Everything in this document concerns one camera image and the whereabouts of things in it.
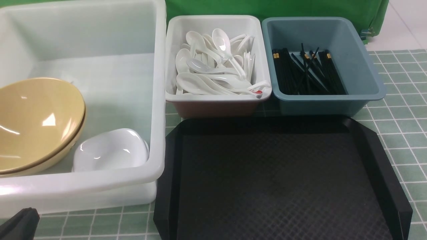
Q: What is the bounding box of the green checkered table mat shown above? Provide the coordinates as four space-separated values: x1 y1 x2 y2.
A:
35 49 427 240

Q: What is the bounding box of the large white plastic tub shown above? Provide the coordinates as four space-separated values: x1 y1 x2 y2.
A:
1 0 166 218

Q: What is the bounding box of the yellow speckled noodle bowl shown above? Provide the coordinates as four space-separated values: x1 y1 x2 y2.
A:
0 78 86 174

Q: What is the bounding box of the blue chopstick bin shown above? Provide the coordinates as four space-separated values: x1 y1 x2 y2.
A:
261 17 386 117

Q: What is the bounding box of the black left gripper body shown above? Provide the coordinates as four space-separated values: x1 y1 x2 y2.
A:
0 208 40 240

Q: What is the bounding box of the bundle of black chopsticks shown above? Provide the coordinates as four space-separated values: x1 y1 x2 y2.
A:
272 44 348 95

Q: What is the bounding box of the lower yellow bowl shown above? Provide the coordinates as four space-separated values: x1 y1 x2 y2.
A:
0 111 87 178

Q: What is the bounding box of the green backdrop cloth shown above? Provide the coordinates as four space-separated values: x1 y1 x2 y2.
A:
0 0 390 44

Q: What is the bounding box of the white square bowl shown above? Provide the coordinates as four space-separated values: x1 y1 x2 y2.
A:
72 129 149 172

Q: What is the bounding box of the white spoon bin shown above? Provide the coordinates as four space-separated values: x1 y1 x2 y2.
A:
165 15 273 118

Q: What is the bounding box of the black plastic serving tray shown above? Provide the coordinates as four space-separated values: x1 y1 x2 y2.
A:
153 115 413 240

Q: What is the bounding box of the pile of white spoons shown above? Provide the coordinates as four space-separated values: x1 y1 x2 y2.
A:
175 31 272 99

